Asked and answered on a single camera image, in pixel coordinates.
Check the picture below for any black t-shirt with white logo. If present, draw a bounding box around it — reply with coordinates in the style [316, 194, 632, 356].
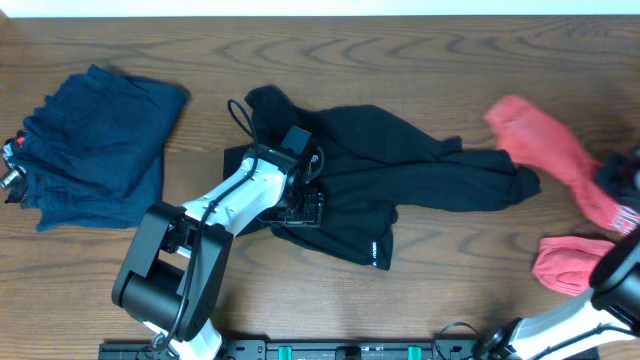
[245, 86, 541, 270]

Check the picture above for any red t-shirt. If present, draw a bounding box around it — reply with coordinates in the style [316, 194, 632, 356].
[484, 95, 639, 296]

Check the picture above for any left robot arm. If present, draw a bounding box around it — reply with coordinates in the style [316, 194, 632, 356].
[99, 145, 324, 359]

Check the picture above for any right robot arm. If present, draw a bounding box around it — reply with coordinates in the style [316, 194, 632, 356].
[473, 229, 639, 360]

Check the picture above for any folded navy blue garment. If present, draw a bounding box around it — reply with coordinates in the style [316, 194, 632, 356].
[11, 65, 189, 232]

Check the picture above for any dark garment with printed graphic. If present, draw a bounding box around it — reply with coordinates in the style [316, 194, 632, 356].
[1, 129, 28, 203]

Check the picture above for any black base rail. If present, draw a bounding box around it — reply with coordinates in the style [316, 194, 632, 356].
[98, 340, 600, 360]

